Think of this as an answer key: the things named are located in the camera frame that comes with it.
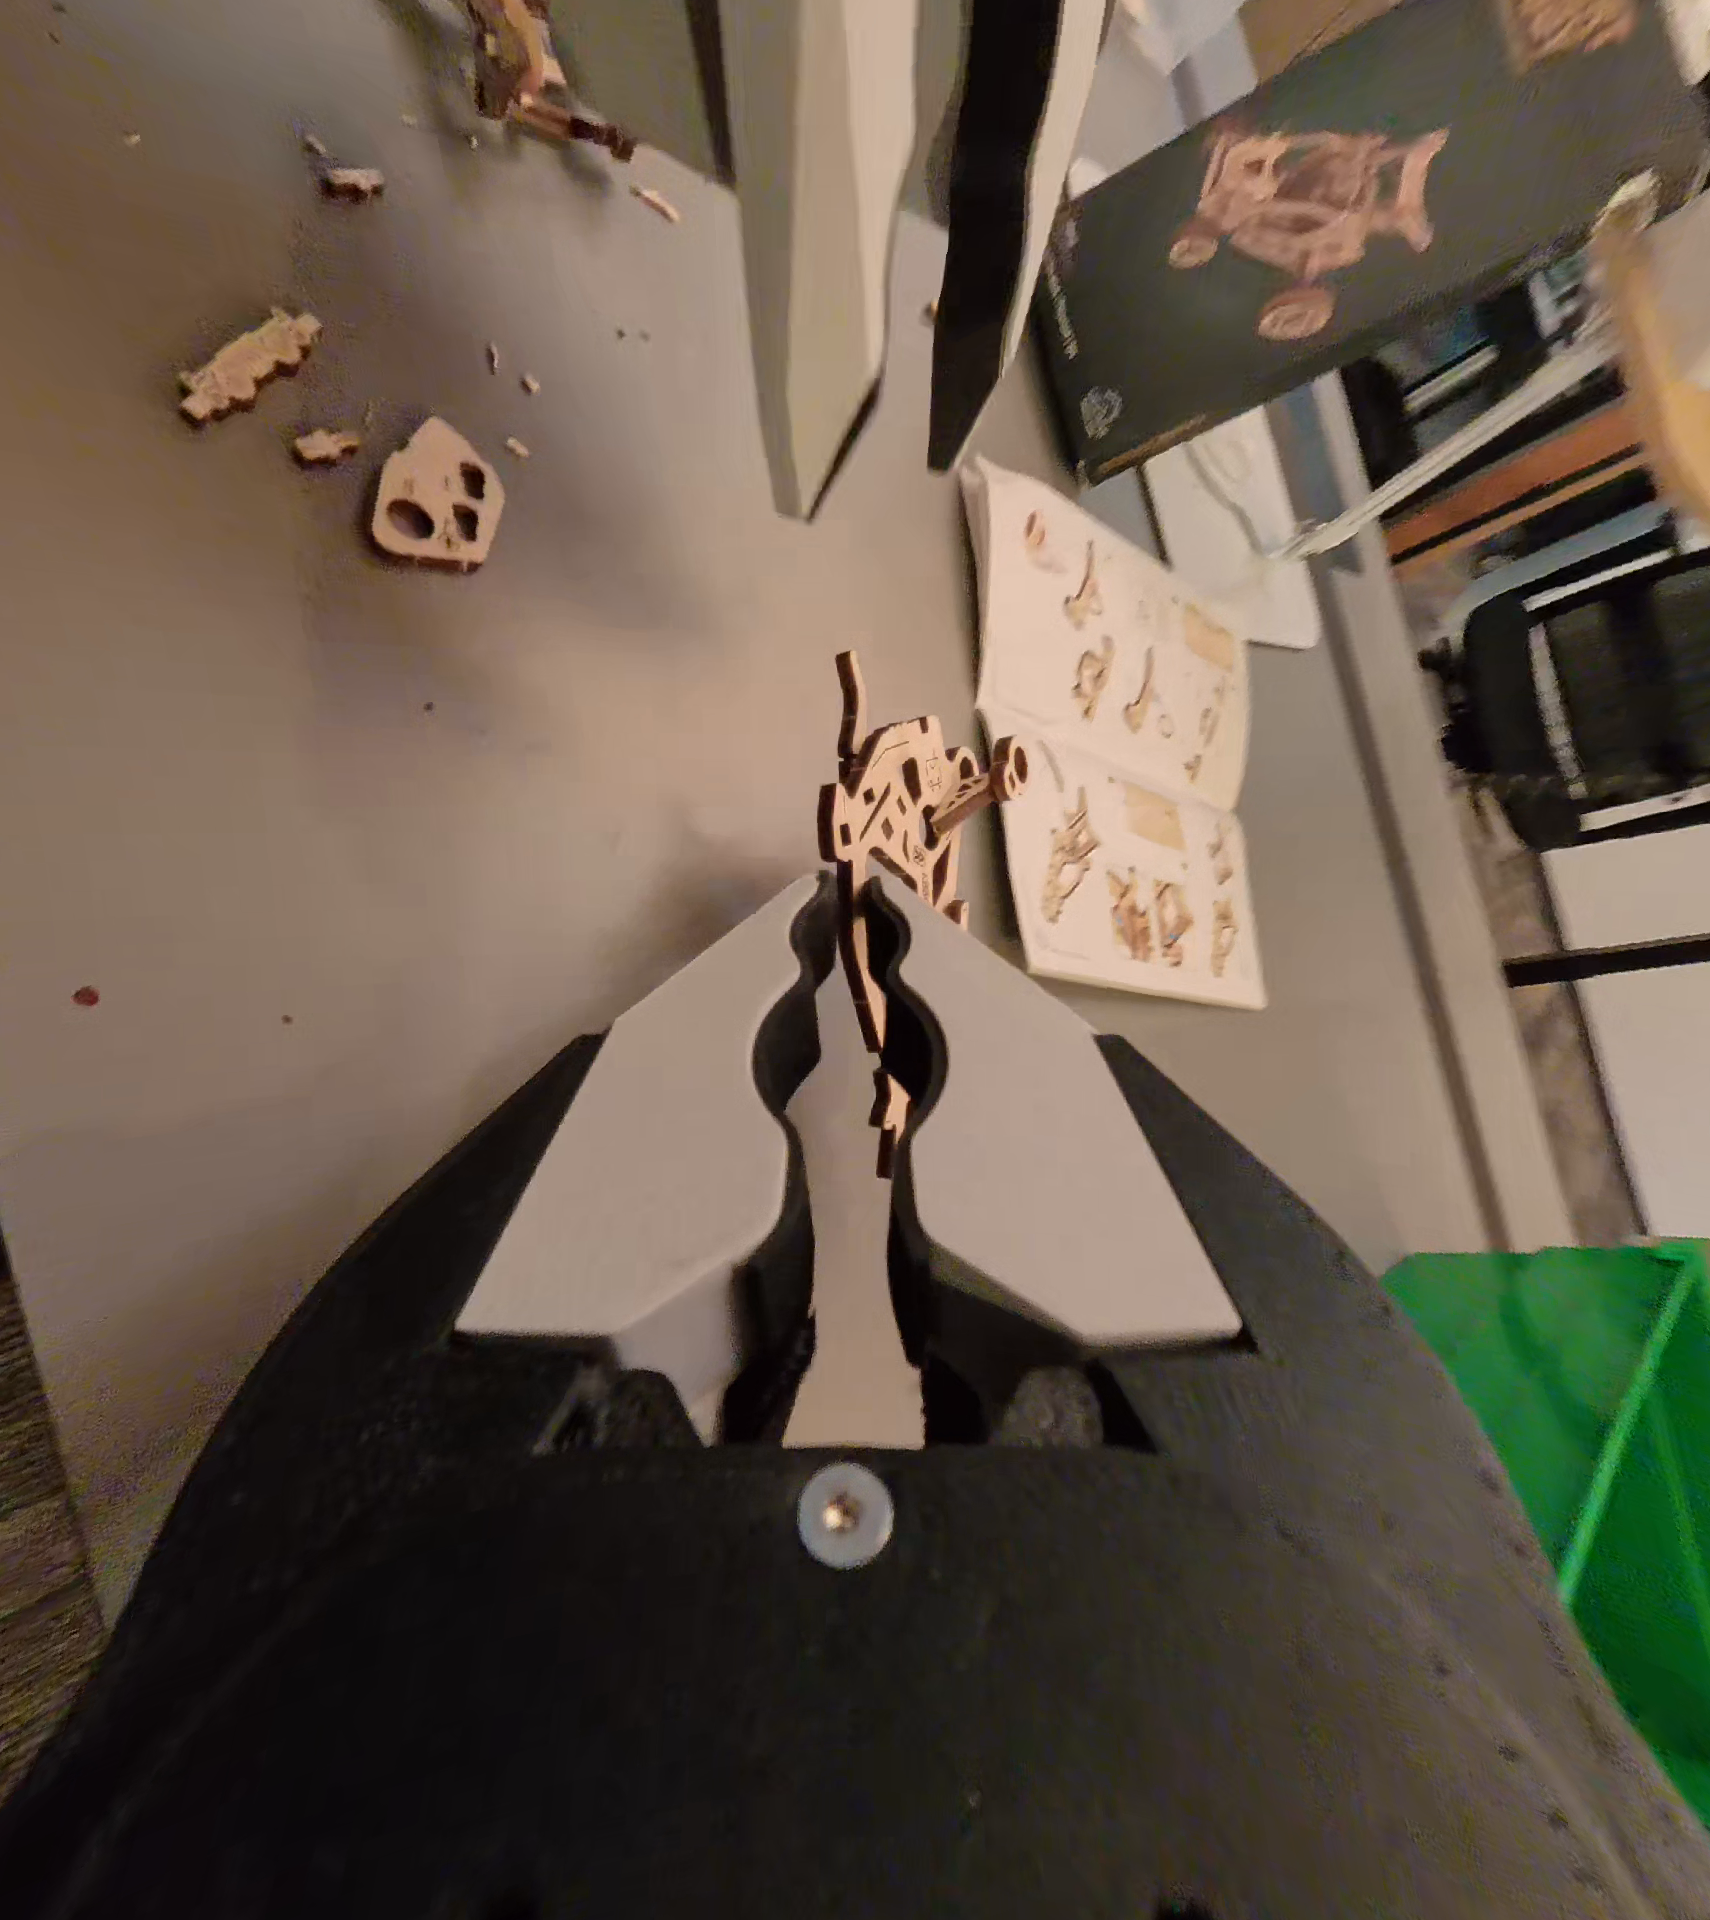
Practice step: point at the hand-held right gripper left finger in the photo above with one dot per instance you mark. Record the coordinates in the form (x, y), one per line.
(644, 1170)

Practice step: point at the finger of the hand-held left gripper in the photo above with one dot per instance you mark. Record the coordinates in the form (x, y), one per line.
(824, 225)
(1013, 179)

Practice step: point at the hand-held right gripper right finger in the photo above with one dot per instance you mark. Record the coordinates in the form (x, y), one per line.
(1066, 1200)

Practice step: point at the wooden plate with axle peg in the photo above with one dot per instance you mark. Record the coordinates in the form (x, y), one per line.
(892, 818)

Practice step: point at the black model kit box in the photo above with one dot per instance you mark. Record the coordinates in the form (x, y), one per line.
(1139, 382)

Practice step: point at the wooden model subassembly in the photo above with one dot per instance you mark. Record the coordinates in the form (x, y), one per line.
(518, 68)

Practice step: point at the small wooden stick piece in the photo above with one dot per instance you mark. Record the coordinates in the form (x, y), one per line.
(655, 202)

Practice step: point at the wooden plate with holes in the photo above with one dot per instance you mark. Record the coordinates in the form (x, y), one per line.
(465, 457)

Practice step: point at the small notched wooden piece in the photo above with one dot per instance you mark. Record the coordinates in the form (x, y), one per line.
(351, 183)

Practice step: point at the open instruction booklet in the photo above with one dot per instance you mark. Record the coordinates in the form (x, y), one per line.
(1139, 667)

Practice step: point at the small jagged wooden piece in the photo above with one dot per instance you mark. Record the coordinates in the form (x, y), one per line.
(327, 446)

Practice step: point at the long jagged wooden piece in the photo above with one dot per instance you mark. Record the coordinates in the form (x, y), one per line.
(247, 366)

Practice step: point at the green plastic bin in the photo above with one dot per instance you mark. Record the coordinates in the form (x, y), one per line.
(1664, 1500)

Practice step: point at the black office chair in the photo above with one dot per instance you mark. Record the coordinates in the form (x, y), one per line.
(1545, 690)

